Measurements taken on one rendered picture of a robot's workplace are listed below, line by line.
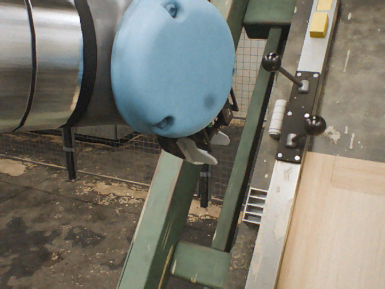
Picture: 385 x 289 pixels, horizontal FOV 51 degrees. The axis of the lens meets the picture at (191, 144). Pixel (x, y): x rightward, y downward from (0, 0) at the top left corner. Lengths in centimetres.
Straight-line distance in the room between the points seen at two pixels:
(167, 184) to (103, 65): 68
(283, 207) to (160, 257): 27
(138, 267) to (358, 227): 42
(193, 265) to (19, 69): 76
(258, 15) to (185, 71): 91
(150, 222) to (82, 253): 214
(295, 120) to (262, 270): 30
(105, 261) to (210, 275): 202
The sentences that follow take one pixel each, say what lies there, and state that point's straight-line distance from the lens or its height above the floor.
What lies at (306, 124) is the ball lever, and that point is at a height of 142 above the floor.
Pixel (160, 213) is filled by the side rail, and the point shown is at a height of 120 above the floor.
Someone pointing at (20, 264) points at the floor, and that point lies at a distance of 299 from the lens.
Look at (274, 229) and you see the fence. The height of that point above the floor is 121.
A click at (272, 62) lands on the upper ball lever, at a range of 78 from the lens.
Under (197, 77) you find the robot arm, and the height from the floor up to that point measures 157.
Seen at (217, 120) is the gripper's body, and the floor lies 147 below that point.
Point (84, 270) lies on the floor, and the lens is 281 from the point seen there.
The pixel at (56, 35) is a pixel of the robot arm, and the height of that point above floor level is 159.
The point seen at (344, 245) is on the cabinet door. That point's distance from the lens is 79.
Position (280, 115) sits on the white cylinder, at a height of 139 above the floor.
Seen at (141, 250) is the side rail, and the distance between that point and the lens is 85.
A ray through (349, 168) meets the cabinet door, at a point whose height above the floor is 131.
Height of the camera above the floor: 161
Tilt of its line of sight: 19 degrees down
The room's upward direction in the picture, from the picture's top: straight up
